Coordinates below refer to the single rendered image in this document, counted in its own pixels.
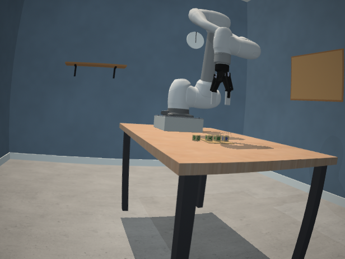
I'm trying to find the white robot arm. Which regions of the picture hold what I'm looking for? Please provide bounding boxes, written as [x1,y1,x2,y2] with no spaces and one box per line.
[160,8,261,118]

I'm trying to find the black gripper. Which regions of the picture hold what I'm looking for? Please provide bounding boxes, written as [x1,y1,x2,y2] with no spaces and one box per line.
[210,63,233,105]

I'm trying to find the tan letter block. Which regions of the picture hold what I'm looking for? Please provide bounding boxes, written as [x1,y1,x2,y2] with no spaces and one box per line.
[213,135,221,141]
[221,135,229,142]
[205,135,213,141]
[192,135,201,141]

